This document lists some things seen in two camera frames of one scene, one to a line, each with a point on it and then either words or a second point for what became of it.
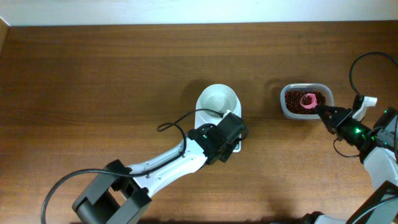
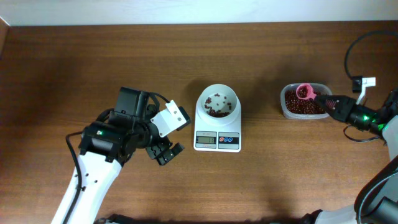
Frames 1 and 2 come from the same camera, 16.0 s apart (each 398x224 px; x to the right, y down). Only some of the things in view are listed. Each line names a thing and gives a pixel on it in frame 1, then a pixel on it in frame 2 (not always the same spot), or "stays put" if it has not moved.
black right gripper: x=336 y=118 to x=347 y=109
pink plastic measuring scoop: x=313 y=103 to x=305 y=91
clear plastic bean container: x=299 y=101 stays put
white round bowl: x=219 y=98 stays put
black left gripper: x=227 y=151 to x=162 y=145
